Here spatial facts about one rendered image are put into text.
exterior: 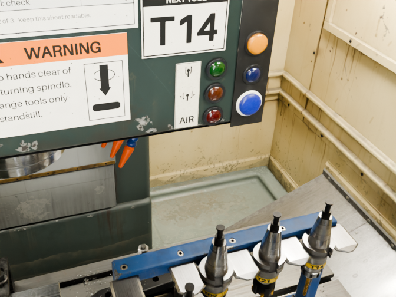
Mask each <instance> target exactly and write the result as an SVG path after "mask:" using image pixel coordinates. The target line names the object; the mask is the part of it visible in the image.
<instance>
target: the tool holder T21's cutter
mask: <svg viewBox="0 0 396 297"><path fill-rule="evenodd" d="M275 285H276V281H275V282H274V283H270V284H268V285H264V284H262V283H260V282H259V281H258V280H257V279H256V278H254V280H253V285H252V287H251V290H252V292H253V293H254V294H257V293H258V294H260V297H268V296H269V294H271V295H273V293H274V290H275Z"/></svg>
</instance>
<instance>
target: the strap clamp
mask: <svg viewBox="0 0 396 297"><path fill-rule="evenodd" d="M6 274H7V275H6ZM11 293H15V284H14V279H13V277H12V272H11V268H10V265H9V260H8V257H7V256H6V257H3V258H0V297H11V296H10V294H11Z"/></svg>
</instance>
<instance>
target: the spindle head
mask: <svg viewBox="0 0 396 297"><path fill-rule="evenodd" d="M242 1H243V0H229V13H228V20H227V34H226V48H225V50H222V51H211V52H200V53H194V54H183V55H172V56H165V57H154V58H143V59H142V57H141V9H140V0H138V28H124V29H111V30H102V31H88V32H75V33H67V34H52V35H39V36H31V37H16V38H3V39H0V43H4V42H18V41H31V40H39V39H53V38H66V37H80V36H87V35H101V34H115V33H122V32H126V33H127V53H128V80H129V95H130V120H123V121H115V122H110V123H103V124H95V125H90V126H82V127H74V128H66V129H62V130H54V131H46V132H41V133H34V134H26V135H21V136H13V137H5V138H0V160H1V159H8V158H13V157H19V156H27V155H31V154H38V153H46V152H50V151H57V150H65V149H71V148H76V147H83V146H90V145H95V144H102V143H109V142H114V141H121V140H128V139H132V138H139V137H147V136H154V135H158V134H166V133H172V132H177V131H184V130H191V129H195V128H203V127H210V126H208V125H207V124H206V123H205V122H204V121H203V114H204V112H205V111H206V110H207V109H208V108H209V107H213V106H218V107H220V108H221V109H222V110H223V118H222V120H221V121H220V122H219V123H218V124H216V125H215V126H217V125H222V124H229V123H230V121H231V114H232V102H233V91H234V84H235V74H236V62H237V51H238V44H239V32H240V19H241V13H242ZM214 58H223V59H224V60H225V61H226V62H227V66H228V67H227V72H226V74H225V75H224V76H223V77H222V78H220V79H218V80H213V79H211V78H209V77H208V76H207V74H206V66H207V64H208V63H209V62H210V61H211V60H212V59H214ZM198 61H201V70H200V92H199V113H198V125H197V126H192V127H185V128H177V129H174V118H175V88H176V64H181V63H187V62H198ZM213 83H221V84H222V85H223V86H224V87H225V90H226V93H225V96H224V97H223V99H222V100H221V101H219V102H218V103H209V102H207V101H206V99H205V97H204V92H205V90H206V88H207V87H208V86H209V85H210V84H213Z"/></svg>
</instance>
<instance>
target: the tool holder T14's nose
mask: <svg viewBox="0 0 396 297"><path fill-rule="evenodd" d="M301 271H302V274H303V275H305V276H306V277H307V278H309V279H312V278H318V277H319V275H320V273H321V272H322V269H320V270H312V269H310V268H307V267H306V266H305V265H303V266H301Z"/></svg>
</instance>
